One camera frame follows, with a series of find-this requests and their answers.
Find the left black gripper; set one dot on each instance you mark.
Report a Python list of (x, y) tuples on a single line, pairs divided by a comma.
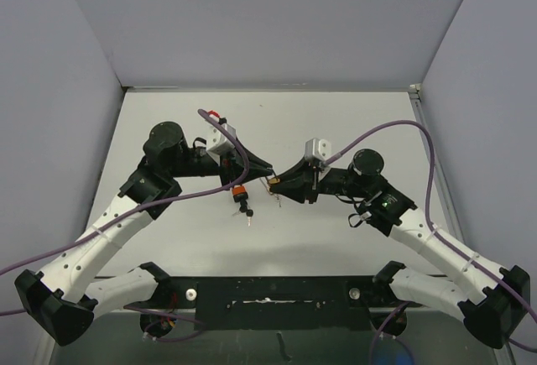
[(232, 166)]

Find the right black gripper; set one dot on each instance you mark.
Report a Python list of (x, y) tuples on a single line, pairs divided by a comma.
[(308, 188)]

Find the orange black padlock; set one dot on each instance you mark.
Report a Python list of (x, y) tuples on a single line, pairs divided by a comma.
[(239, 193)]

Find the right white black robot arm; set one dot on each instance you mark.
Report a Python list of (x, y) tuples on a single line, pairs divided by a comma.
[(487, 298)]

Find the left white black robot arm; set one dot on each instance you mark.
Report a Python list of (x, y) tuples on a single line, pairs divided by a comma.
[(63, 297)]

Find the middle padlock keys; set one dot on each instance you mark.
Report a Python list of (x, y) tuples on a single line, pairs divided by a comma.
[(278, 200)]

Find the black head keys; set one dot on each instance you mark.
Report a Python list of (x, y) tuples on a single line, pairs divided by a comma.
[(245, 210)]

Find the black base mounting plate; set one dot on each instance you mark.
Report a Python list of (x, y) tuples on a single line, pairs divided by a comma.
[(276, 303)]

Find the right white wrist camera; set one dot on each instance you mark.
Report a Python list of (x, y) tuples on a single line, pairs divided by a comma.
[(317, 149)]

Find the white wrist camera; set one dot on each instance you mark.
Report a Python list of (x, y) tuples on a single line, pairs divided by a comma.
[(218, 144), (317, 149)]

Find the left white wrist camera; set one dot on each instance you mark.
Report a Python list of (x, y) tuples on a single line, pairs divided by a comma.
[(218, 144)]

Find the aluminium frame rail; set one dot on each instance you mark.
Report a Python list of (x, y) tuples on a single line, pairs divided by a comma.
[(505, 355)]

